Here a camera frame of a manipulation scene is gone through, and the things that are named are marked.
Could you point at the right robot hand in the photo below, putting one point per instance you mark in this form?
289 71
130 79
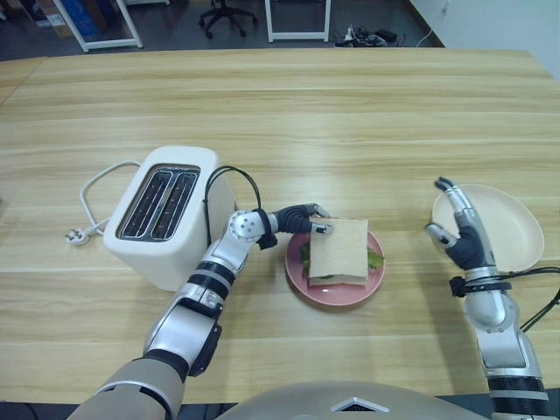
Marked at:
470 245

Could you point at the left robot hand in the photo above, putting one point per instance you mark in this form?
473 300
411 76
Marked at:
294 219

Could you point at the bread slice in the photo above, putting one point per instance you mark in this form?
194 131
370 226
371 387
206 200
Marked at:
337 282
339 247

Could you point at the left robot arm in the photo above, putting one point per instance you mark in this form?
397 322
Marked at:
210 271

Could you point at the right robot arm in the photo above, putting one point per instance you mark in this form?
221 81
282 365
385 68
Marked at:
503 345

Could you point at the cream plate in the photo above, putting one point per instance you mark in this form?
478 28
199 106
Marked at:
507 227

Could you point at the pink plate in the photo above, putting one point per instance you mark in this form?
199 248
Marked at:
337 295

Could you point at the green lettuce leaf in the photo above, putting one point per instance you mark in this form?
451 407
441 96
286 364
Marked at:
375 259

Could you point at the cream toaster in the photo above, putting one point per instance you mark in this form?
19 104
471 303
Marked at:
144 258

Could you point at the robot body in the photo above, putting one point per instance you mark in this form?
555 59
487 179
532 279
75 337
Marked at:
350 394

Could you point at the black office chair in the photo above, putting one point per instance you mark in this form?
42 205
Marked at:
223 15

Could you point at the blue box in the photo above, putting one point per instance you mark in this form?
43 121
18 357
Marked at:
83 17

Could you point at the white table frame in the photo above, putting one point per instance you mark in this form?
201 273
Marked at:
109 44
297 36

